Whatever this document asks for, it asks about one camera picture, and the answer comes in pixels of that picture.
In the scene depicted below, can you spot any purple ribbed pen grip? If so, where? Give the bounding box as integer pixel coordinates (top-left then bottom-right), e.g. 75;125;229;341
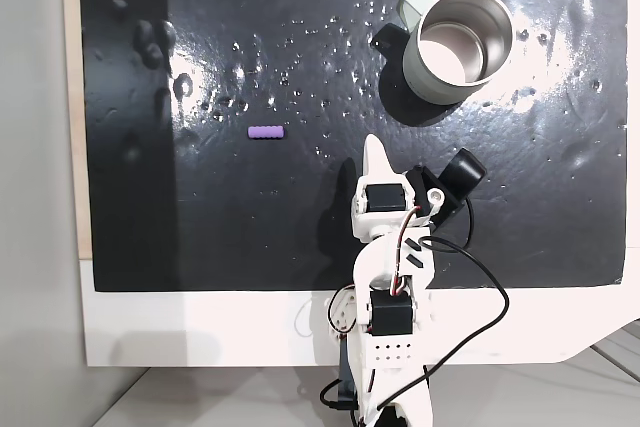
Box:
247;124;285;141

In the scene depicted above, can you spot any black rubber mat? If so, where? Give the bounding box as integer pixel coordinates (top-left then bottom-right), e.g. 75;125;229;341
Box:
77;0;629;293

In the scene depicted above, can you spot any pale green steel mug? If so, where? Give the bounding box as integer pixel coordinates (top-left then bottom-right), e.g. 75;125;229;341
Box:
397;0;516;104

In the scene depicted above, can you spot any black table clamp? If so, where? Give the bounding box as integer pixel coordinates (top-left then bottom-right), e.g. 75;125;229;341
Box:
336;335;359;411

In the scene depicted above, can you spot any black camera box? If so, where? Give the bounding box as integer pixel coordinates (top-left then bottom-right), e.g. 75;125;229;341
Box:
429;146;489;226

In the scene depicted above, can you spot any black camera cable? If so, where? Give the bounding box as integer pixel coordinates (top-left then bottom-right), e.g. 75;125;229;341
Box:
319;194;511;413

